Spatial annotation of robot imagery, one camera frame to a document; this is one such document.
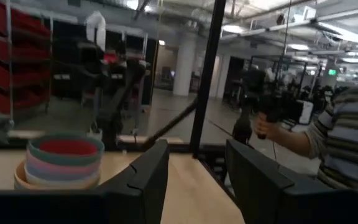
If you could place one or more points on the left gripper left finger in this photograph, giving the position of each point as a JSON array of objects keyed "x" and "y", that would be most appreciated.
[{"x": 145, "y": 186}]

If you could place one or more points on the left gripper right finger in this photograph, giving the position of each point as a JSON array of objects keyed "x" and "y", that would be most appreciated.
[{"x": 253, "y": 186}]

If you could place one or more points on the cream plastic bowl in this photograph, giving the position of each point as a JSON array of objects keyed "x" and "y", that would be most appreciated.
[{"x": 61, "y": 183}]

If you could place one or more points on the teal plastic bowl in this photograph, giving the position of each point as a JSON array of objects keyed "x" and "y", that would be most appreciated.
[{"x": 64, "y": 159}]

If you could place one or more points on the person's forearm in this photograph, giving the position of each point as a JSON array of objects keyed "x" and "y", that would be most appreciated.
[{"x": 291, "y": 140}]

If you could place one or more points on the person's hand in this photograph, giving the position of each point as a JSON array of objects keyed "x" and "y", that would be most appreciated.
[{"x": 264, "y": 126}]

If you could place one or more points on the white box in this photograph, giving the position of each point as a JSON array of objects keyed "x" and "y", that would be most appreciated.
[{"x": 306, "y": 112}]

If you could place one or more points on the person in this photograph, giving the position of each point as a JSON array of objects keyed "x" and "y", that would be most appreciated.
[{"x": 350, "y": 137}]

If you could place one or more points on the white round column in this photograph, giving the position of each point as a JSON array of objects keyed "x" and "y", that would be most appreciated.
[{"x": 184, "y": 68}]

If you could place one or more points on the large orange plastic bowl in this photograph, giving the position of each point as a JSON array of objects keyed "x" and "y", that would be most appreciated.
[{"x": 20, "y": 182}]

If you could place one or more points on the green exit sign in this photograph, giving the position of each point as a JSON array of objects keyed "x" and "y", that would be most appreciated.
[{"x": 332, "y": 72}]

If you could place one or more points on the white bent pipe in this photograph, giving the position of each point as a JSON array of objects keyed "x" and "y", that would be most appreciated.
[{"x": 95, "y": 29}]

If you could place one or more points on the black diagonal frame strut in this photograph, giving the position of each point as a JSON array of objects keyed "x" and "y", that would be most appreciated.
[{"x": 172, "y": 121}]

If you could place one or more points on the black frame post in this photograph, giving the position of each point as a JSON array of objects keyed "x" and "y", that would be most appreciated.
[{"x": 207, "y": 77}]

